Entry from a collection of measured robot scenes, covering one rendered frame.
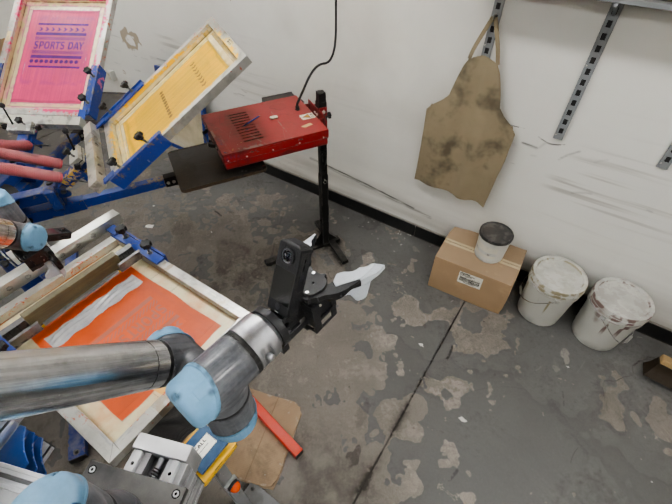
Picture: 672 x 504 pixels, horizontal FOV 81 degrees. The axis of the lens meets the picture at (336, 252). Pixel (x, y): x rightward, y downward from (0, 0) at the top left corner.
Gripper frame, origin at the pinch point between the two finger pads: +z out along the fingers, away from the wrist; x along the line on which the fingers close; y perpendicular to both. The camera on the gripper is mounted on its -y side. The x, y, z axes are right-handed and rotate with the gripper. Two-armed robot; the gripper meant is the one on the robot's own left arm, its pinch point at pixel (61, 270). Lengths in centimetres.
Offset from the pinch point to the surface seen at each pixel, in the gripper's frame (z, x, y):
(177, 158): 18, -46, -86
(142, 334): 16.2, 32.0, -2.0
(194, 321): 16.4, 43.2, -15.9
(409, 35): -27, 33, -200
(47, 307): 8.1, 1.9, 10.7
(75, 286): 7.6, 2.1, 0.0
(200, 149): 18, -42, -99
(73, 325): 15.4, 8.9, 9.2
